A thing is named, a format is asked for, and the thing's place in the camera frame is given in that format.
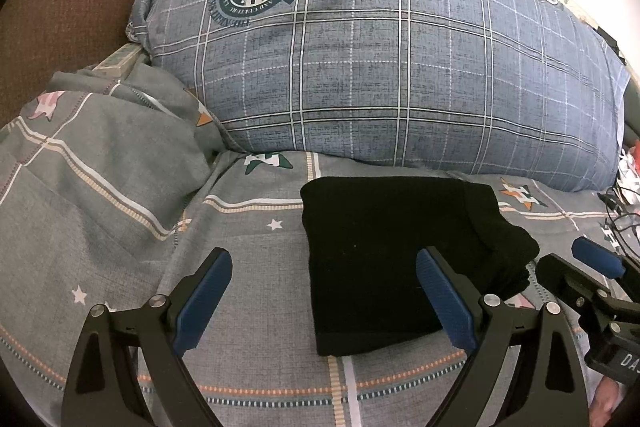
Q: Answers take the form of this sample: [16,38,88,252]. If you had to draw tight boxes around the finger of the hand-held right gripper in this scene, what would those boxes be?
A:
[537,253,618,325]
[571,236,640,285]

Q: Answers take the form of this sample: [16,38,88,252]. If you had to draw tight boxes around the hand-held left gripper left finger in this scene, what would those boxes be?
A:
[64,248,234,427]

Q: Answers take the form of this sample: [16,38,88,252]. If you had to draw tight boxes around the blue plaid pillow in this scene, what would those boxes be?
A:
[125,0,632,194]

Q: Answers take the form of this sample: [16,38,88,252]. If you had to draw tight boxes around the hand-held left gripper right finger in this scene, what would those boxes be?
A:
[416,247,592,427]

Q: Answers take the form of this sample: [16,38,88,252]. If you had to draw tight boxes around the black cables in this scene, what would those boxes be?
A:
[597,186,640,255]

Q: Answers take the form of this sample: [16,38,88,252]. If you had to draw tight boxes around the black pants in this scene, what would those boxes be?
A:
[300,176,540,357]

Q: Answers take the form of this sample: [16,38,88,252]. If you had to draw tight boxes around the red and white bag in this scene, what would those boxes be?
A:
[619,146,640,188]

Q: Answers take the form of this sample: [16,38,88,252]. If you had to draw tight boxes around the grey star print quilt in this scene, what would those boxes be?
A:
[0,64,228,258]

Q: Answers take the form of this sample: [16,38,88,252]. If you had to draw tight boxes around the brown headboard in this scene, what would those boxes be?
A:
[0,0,179,128]

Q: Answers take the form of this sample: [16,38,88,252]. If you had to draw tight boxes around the grey star print bed sheet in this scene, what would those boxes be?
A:
[0,147,640,427]

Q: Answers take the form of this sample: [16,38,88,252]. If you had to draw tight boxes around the person's right hand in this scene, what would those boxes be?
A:
[592,378,624,417]

